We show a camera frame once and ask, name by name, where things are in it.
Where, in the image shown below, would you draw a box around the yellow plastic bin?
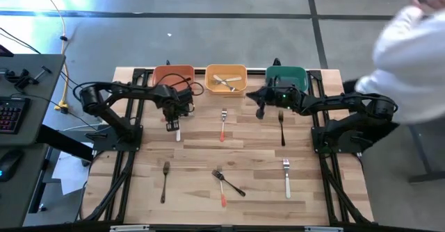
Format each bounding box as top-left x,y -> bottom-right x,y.
204,64 -> 248,96

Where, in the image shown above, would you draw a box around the orange plastic bin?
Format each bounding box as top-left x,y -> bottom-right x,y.
152,64 -> 195,92

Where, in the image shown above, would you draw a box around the white paper sheet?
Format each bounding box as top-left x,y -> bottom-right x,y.
51,141 -> 95,195

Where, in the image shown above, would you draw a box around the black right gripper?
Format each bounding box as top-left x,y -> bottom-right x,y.
245,78 -> 304,120

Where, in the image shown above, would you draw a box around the grey metal side table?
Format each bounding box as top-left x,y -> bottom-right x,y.
406,124 -> 445,184

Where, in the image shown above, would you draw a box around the green plastic bin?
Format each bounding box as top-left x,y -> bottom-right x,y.
265,65 -> 309,93

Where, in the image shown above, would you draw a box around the yellow cable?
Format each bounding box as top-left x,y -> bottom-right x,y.
34,0 -> 70,114

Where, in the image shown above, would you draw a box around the black clamp tool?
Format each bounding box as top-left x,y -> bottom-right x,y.
3,65 -> 53,90

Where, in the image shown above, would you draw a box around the black computer mouse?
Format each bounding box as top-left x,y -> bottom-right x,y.
0,149 -> 24,183

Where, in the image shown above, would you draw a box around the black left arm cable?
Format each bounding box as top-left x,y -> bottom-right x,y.
154,72 -> 205,97

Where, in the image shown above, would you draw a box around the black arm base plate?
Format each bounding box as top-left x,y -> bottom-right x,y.
92,124 -> 143,152
311,126 -> 362,154

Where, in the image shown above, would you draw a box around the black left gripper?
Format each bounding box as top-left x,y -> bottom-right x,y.
161,85 -> 195,132

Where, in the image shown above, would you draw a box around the black aluminium frame rails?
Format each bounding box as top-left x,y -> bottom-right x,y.
78,67 -> 154,222
307,69 -> 375,225

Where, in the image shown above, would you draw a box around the grey desk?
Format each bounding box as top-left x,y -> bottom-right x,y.
0,53 -> 95,229

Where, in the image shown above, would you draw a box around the orange-handled silver fork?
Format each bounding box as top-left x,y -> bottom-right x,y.
216,165 -> 228,208
219,107 -> 228,143

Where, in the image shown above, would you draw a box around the silver metal bracket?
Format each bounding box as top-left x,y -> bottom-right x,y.
109,224 -> 150,232
304,226 -> 344,232

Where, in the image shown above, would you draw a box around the black table cross rail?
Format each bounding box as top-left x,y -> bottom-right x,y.
144,67 -> 316,76

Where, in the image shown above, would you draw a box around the black table edge rail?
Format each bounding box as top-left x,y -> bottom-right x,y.
0,221 -> 445,232

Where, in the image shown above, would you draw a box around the person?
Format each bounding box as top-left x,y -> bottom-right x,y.
342,0 -> 445,125

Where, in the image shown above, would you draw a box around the black backlit keyboard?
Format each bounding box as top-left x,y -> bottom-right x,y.
0,96 -> 31,135

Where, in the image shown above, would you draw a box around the black metal fork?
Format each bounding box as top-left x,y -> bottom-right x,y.
277,109 -> 286,147
211,169 -> 247,197
160,160 -> 171,204

